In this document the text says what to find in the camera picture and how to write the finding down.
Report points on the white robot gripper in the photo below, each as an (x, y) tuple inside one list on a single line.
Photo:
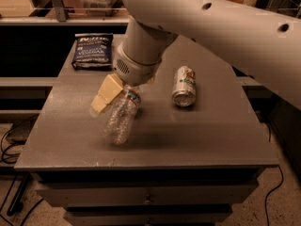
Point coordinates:
[(135, 70)]

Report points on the clear plastic water bottle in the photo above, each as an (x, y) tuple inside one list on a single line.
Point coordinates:
[(119, 124)]

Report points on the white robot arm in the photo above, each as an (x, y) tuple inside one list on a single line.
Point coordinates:
[(263, 44)]

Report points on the blue chips bag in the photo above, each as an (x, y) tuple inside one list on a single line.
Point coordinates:
[(92, 51)]

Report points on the silver soda can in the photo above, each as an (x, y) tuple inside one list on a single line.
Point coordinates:
[(184, 89)]

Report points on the clear plastic container on shelf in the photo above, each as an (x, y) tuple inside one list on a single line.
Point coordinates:
[(100, 7)]

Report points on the grey drawer cabinet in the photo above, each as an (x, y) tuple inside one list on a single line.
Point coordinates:
[(181, 166)]

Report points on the grey metal shelf rail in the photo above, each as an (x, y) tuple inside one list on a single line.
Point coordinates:
[(62, 16)]

